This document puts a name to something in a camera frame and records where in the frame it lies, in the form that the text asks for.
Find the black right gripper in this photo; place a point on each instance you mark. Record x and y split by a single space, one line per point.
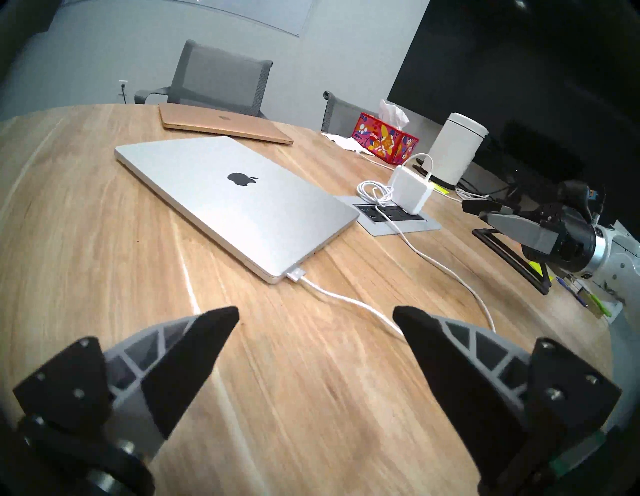
570 245

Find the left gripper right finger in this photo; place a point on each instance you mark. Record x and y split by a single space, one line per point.
475 395

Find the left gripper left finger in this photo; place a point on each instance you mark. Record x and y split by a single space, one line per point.
170 370

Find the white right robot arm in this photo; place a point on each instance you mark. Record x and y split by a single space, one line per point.
620 260

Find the silver MacBook laptop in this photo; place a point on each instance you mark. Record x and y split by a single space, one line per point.
225 200

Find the gold MacBook laptop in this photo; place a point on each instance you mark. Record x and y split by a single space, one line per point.
225 125

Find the yellow sticky note pad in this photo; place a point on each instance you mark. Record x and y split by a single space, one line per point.
537 270
440 188

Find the black folding stand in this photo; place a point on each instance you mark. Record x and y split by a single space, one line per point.
544 286

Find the white cylindrical bin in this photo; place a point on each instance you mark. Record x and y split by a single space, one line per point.
457 150

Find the blue pen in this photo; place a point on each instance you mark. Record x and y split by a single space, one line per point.
572 292

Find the white power adapter brick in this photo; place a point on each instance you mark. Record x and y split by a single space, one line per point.
410 190

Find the grey table power outlet plate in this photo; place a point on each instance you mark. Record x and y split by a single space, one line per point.
400 227

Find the red floral tissue box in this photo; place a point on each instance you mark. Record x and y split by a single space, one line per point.
385 140

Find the white paper napkin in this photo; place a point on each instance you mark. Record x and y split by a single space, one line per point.
345 142

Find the grey mesh office chair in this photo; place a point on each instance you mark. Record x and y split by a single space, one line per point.
340 117
220 75

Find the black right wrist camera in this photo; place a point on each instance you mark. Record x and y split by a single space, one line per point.
575 192

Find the large black wall screen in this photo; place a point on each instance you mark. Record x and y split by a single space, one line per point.
500 60

